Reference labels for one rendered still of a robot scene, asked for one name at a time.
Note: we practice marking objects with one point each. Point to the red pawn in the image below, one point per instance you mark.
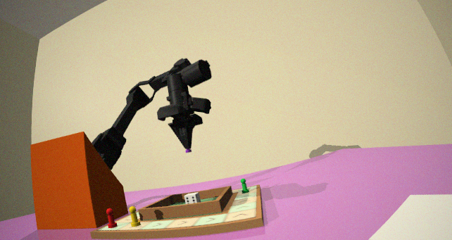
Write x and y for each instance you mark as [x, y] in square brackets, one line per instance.
[112, 223]

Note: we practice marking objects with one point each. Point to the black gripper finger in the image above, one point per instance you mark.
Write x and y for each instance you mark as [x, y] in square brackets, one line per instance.
[191, 127]
[181, 130]

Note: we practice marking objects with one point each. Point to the green game pawn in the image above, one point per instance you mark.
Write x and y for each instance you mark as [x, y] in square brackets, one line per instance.
[245, 190]

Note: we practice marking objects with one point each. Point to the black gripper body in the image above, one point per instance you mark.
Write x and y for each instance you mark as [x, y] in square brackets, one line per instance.
[176, 109]

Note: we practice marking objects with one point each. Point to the yellow game pawn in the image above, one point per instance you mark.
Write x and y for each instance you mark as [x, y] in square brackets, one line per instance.
[134, 222]

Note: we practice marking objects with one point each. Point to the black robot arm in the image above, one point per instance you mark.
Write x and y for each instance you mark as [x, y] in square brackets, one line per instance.
[110, 143]

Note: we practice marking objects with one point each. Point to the grey die with black pips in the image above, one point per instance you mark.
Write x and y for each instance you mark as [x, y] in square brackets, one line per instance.
[192, 198]

